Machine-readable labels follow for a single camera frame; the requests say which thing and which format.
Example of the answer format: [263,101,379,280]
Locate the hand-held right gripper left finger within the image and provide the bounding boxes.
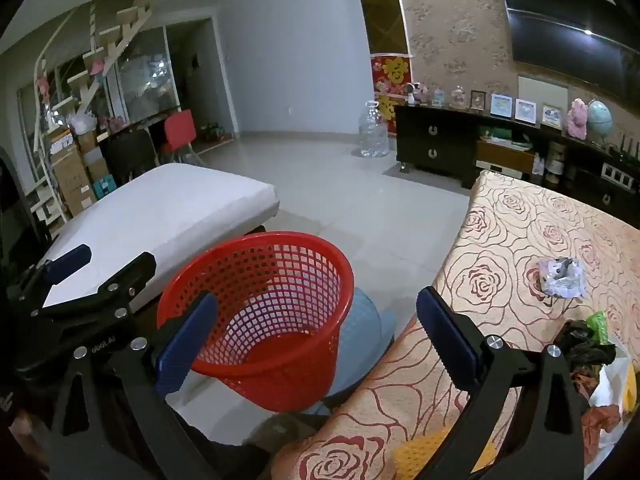
[50,291,221,480]

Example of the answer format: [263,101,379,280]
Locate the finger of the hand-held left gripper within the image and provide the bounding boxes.
[7,244,92,306]
[37,252,157,322]

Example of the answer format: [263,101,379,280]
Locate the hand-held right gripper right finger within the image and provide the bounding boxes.
[416,286,587,480]

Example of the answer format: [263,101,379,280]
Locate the red plastic mesh basket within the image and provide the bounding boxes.
[156,231,355,414]

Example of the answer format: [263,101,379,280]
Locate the clear plastic wrapper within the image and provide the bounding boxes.
[536,256,587,299]

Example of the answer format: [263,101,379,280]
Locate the green snack wrapper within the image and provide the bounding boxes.
[585,311,610,346]

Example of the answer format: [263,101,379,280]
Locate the pinkish tissue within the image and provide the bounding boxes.
[572,370,623,443]

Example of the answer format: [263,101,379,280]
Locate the white paper napkin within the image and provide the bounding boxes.
[589,344,638,453]

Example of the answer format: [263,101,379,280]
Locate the yellow fruit peel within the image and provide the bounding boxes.
[620,365,638,416]

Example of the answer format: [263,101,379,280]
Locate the blue round stool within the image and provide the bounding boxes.
[320,285,399,417]

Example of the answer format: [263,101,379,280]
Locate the stack of cardboard boxes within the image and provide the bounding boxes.
[46,127,118,218]

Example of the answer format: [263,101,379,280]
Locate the white cushioned bench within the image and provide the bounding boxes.
[39,162,281,311]

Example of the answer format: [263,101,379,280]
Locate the rose patterned tablecloth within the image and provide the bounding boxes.
[270,170,640,480]

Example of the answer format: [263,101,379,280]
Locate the black chair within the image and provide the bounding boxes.
[99,127,161,186]

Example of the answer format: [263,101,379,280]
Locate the white plastic bag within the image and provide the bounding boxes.
[66,112,97,136]

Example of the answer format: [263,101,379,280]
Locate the red chair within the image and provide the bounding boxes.
[160,109,206,166]

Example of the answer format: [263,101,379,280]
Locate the black television cabinet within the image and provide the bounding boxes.
[394,104,640,222]

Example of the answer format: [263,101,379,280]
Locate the stacked round tins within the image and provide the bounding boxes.
[547,141,567,186]

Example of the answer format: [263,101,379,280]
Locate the green flat packets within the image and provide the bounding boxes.
[479,127,532,150]

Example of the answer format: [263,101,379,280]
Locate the clear large water jug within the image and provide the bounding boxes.
[356,100,391,158]

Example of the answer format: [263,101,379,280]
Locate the white power strip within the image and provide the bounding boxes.
[601,162,636,183]

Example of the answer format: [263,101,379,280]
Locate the white staircase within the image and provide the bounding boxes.
[30,0,160,228]

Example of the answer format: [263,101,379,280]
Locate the pink plush toy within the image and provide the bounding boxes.
[566,98,589,138]

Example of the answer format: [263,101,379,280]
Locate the black router with antennas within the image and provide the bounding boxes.
[607,132,640,163]

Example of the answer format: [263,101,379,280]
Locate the light blue desk globe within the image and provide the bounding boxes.
[587,100,613,146]

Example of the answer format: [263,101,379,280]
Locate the red festive wall poster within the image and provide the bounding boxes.
[370,53,413,137]

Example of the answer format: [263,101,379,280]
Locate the wall mounted black television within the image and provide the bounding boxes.
[494,0,640,105]

